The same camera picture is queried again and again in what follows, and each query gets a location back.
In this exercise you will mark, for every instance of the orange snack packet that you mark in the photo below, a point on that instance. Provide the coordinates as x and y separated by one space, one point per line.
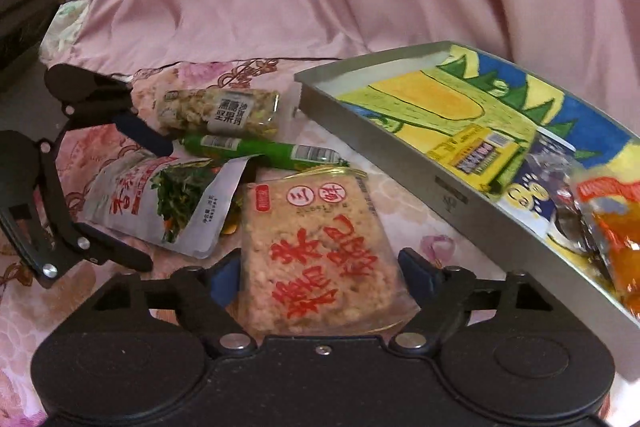
609 202

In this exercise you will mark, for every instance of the green sausage stick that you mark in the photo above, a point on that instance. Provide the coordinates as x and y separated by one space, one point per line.
277 155

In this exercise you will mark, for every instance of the clear dark candy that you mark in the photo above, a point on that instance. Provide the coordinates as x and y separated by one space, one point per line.
567 228

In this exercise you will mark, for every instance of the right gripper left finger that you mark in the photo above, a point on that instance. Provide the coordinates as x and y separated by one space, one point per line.
204 295

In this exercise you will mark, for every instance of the nut bar clear wrapper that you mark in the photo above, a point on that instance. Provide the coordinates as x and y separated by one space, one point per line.
243 113

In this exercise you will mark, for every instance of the rice cracker pack red text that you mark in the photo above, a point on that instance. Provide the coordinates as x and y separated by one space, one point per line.
316 259

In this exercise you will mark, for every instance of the yellow green candy bar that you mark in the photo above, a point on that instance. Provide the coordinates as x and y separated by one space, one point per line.
476 155

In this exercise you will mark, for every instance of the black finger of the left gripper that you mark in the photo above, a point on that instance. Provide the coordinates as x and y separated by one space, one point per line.
89 99

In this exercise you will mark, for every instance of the grey pickled vegetable pouch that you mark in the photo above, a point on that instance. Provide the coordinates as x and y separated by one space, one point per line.
177 203

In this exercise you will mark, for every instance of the grey tray with cartoon towel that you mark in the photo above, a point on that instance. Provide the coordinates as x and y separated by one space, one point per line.
393 107

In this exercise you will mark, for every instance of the purple white sachet packet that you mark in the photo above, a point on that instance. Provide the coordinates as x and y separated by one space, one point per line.
533 193

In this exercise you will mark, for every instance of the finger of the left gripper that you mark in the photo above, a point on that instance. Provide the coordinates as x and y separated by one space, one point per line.
115 251

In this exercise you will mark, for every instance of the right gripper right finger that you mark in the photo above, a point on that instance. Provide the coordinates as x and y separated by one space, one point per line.
441 294

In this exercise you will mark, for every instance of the pink floral bedspread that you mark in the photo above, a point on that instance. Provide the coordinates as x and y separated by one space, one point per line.
92 165

